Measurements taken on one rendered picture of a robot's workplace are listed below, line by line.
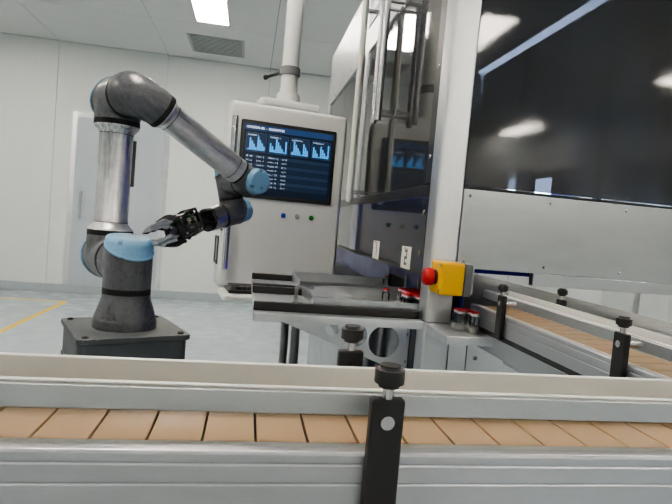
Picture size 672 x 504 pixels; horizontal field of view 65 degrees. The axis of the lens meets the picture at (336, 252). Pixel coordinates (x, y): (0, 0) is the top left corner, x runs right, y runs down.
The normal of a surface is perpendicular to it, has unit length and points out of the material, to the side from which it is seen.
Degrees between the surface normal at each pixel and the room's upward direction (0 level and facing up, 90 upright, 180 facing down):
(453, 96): 90
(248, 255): 90
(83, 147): 90
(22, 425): 0
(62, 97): 90
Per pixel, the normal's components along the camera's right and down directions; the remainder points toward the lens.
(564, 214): 0.16, 0.07
